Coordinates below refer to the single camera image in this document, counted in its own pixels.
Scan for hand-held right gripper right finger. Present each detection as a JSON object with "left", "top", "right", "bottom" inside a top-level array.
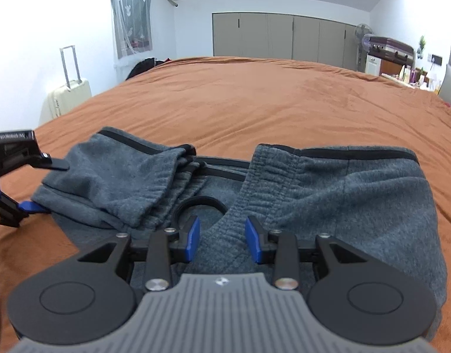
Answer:
[{"left": 245, "top": 215, "right": 363, "bottom": 291}]

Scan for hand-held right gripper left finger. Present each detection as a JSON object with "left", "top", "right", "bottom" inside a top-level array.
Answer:
[{"left": 77, "top": 215, "right": 201, "bottom": 292}]

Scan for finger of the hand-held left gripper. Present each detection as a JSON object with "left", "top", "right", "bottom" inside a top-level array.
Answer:
[
  {"left": 0, "top": 189, "right": 51, "bottom": 228},
  {"left": 42, "top": 154, "right": 70, "bottom": 172}
]

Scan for grey sweat pants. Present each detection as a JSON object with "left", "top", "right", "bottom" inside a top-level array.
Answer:
[{"left": 32, "top": 127, "right": 449, "bottom": 343}]

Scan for cream hard-shell suitcase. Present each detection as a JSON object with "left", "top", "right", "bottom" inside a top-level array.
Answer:
[{"left": 39, "top": 46, "right": 93, "bottom": 119}]

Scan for pile of dark clothes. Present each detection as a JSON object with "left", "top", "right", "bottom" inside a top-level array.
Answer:
[{"left": 126, "top": 58, "right": 172, "bottom": 80}]

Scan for bed with brown cover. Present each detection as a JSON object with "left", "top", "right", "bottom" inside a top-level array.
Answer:
[{"left": 0, "top": 56, "right": 451, "bottom": 302}]

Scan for grey sheer curtain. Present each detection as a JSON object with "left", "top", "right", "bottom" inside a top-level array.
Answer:
[{"left": 108, "top": 0, "right": 155, "bottom": 60}]

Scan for beige built-in wardrobe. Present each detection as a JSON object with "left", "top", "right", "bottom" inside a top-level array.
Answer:
[{"left": 212, "top": 12, "right": 362, "bottom": 71}]

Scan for white cabinet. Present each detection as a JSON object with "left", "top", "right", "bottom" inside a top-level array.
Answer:
[{"left": 365, "top": 56, "right": 382, "bottom": 76}]

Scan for wooden desk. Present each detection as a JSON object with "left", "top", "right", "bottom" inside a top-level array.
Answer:
[{"left": 380, "top": 61, "right": 440, "bottom": 93}]

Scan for toiletry bottles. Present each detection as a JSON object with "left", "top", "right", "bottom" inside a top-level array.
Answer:
[{"left": 395, "top": 65, "right": 442, "bottom": 93}]

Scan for standing fan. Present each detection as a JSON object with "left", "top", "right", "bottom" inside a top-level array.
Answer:
[{"left": 354, "top": 24, "right": 373, "bottom": 73}]

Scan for purple suitcase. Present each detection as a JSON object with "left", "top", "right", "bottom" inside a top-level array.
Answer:
[{"left": 363, "top": 34, "right": 416, "bottom": 65}]

